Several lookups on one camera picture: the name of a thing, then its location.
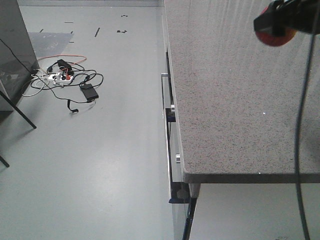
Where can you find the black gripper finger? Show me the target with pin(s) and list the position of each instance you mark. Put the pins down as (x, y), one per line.
(279, 15)

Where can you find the red yellow apple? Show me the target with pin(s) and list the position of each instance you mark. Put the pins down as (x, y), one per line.
(272, 36)

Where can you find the grey stone kitchen counter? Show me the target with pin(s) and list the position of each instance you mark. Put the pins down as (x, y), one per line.
(236, 103)

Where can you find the black laptop power brick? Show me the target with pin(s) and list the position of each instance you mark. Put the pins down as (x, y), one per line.
(89, 92)

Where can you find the white power strip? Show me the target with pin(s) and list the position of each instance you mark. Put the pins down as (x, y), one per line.
(59, 78)

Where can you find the dark grey cabinet panel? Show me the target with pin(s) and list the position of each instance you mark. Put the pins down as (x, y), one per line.
(17, 57)

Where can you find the black tripod leg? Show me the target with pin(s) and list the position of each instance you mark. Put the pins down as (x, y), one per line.
(17, 109)

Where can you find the chrome drawer handle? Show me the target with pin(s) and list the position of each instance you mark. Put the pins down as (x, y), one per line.
(167, 95)

